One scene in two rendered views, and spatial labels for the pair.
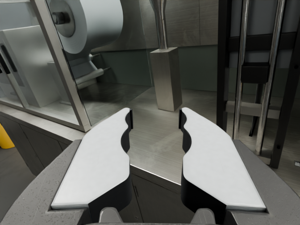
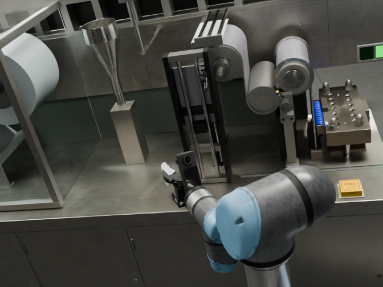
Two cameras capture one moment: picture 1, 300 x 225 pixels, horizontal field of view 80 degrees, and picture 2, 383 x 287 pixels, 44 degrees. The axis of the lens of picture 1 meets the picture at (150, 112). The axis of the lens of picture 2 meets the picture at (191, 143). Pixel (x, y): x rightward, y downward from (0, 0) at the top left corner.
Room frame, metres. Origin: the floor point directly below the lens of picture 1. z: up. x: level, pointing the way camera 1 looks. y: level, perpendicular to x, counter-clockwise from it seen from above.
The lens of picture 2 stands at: (-1.02, 0.42, 1.96)
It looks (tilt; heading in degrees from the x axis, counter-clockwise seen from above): 29 degrees down; 336
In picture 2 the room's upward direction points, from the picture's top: 13 degrees counter-clockwise
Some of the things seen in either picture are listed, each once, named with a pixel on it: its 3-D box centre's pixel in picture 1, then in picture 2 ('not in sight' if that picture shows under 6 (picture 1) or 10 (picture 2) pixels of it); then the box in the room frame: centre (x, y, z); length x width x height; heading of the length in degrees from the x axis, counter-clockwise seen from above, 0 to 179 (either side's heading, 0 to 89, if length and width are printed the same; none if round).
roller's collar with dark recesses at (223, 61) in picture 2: not in sight; (221, 67); (0.40, -0.39, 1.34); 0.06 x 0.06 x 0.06; 51
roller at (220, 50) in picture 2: not in sight; (225, 52); (0.52, -0.49, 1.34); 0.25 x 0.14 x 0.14; 141
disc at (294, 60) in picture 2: not in sight; (293, 77); (0.27, -0.61, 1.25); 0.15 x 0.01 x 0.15; 51
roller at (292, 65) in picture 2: not in sight; (292, 65); (0.35, -0.67, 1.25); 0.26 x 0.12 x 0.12; 141
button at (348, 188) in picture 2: not in sight; (350, 188); (-0.02, -0.58, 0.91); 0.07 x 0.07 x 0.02; 51
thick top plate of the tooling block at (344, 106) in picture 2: not in sight; (342, 113); (0.27, -0.84, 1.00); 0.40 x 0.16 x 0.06; 141
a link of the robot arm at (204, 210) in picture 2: not in sight; (215, 220); (-0.18, 0.03, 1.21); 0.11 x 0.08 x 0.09; 174
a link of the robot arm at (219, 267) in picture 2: not in sight; (227, 246); (-0.18, 0.01, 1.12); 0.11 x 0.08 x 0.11; 84
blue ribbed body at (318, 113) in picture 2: not in sight; (318, 114); (0.30, -0.74, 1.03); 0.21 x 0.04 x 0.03; 141
